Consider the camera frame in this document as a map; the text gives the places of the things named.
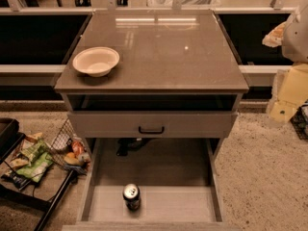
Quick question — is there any pepsi can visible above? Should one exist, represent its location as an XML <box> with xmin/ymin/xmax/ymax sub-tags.
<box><xmin>122</xmin><ymin>184</ymin><xmax>141</xmax><ymax>211</ymax></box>

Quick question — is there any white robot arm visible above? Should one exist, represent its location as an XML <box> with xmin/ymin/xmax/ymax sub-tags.
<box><xmin>282</xmin><ymin>0</ymin><xmax>308</xmax><ymax>63</ymax></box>

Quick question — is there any grey drawer cabinet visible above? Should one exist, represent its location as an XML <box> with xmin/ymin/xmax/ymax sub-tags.
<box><xmin>54</xmin><ymin>9</ymin><xmax>250</xmax><ymax>231</ymax></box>

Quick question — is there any closed top drawer front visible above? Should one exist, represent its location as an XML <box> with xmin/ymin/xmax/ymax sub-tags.
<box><xmin>67</xmin><ymin>111</ymin><xmax>238</xmax><ymax>138</ymax></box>

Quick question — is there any open middle drawer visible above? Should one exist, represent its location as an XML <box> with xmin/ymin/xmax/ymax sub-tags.
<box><xmin>62</xmin><ymin>139</ymin><xmax>242</xmax><ymax>231</ymax></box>

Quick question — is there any white paper bowl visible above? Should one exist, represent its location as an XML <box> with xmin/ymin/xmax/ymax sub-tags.
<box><xmin>72</xmin><ymin>47</ymin><xmax>119</xmax><ymax>77</ymax></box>

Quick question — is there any orange snack packet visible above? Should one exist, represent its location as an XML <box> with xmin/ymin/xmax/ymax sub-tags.
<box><xmin>71</xmin><ymin>141</ymin><xmax>84</xmax><ymax>157</ymax></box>

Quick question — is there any green snack bag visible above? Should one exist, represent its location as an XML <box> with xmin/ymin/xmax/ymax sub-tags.
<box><xmin>16</xmin><ymin>140</ymin><xmax>53</xmax><ymax>183</ymax></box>

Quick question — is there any black drawer handle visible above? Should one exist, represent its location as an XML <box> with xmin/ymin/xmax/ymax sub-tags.
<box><xmin>138</xmin><ymin>126</ymin><xmax>165</xmax><ymax>135</ymax></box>

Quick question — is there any black wire basket left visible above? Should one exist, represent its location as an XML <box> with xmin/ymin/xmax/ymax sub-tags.
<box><xmin>50</xmin><ymin>119</ymin><xmax>90</xmax><ymax>175</ymax></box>

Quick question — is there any black wire basket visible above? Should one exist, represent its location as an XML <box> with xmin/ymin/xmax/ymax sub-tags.
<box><xmin>291</xmin><ymin>105</ymin><xmax>308</xmax><ymax>140</ymax></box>
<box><xmin>50</xmin><ymin>119</ymin><xmax>90</xmax><ymax>175</ymax></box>

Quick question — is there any black wire basket right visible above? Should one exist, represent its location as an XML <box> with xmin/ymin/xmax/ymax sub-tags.
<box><xmin>291</xmin><ymin>105</ymin><xmax>308</xmax><ymax>140</ymax></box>

